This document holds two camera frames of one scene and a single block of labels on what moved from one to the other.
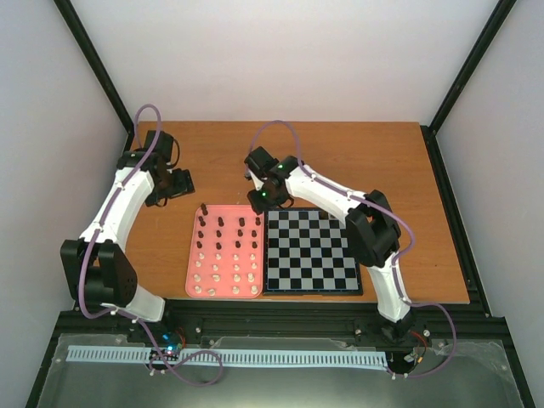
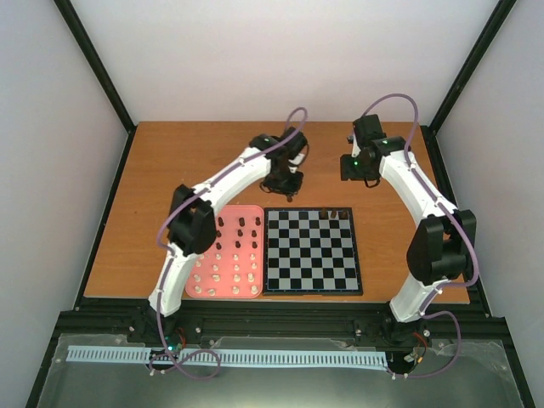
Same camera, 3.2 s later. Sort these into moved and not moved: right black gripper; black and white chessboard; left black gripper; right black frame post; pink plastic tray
Moved: right black gripper; left black gripper
Not moved: black and white chessboard; pink plastic tray; right black frame post
